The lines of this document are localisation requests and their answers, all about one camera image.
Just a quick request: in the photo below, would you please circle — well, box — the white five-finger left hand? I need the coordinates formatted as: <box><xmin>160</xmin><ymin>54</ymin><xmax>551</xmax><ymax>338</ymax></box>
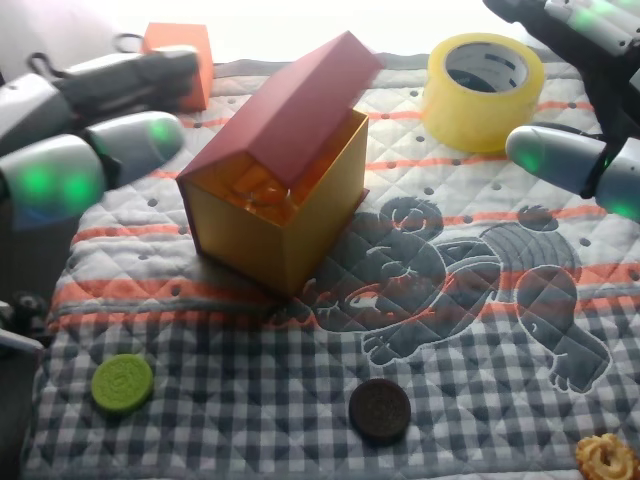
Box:
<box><xmin>0</xmin><ymin>47</ymin><xmax>201</xmax><ymax>224</ymax></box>

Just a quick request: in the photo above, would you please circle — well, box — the white five-finger right hand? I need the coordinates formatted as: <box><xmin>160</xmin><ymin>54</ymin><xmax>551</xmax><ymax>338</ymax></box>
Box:
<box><xmin>482</xmin><ymin>0</ymin><xmax>640</xmax><ymax>224</ymax></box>

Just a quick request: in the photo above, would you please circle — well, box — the yellow clear tape roll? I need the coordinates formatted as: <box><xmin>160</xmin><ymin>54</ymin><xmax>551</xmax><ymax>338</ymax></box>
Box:
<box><xmin>421</xmin><ymin>32</ymin><xmax>546</xmax><ymax>154</ymax></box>

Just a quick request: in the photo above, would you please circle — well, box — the yellow toy butter cookie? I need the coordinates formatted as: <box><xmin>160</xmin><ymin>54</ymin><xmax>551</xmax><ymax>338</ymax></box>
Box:
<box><xmin>574</xmin><ymin>433</ymin><xmax>634</xmax><ymax>480</ymax></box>

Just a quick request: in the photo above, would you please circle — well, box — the orange block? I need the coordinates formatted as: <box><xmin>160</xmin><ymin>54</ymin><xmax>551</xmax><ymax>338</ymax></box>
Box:
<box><xmin>141</xmin><ymin>22</ymin><xmax>215</xmax><ymax>112</ymax></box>

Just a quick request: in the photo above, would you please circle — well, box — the green toy sandwich cookie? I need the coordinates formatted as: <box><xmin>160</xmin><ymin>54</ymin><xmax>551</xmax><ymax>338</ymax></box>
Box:
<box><xmin>91</xmin><ymin>353</ymin><xmax>154</xmax><ymax>417</ymax></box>

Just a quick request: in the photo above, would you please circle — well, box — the thin black cable loop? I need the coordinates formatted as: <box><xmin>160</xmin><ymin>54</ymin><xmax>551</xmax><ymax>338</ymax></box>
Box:
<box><xmin>113</xmin><ymin>32</ymin><xmax>147</xmax><ymax>54</ymax></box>
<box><xmin>27</xmin><ymin>51</ymin><xmax>57</xmax><ymax>79</ymax></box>

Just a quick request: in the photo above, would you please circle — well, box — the yellow box with red lid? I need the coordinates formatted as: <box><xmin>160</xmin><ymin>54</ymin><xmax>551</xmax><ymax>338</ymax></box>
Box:
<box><xmin>177</xmin><ymin>29</ymin><xmax>386</xmax><ymax>301</ymax></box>

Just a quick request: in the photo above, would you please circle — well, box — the dark brown toy sandwich cookie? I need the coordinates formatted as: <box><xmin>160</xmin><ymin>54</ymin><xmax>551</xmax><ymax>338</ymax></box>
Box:
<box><xmin>348</xmin><ymin>378</ymin><xmax>412</xmax><ymax>444</ymax></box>

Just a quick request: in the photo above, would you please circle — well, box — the grey quilt with bear print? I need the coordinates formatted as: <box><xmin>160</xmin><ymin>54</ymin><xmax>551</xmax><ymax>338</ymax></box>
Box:
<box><xmin>22</xmin><ymin>52</ymin><xmax>640</xmax><ymax>480</ymax></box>

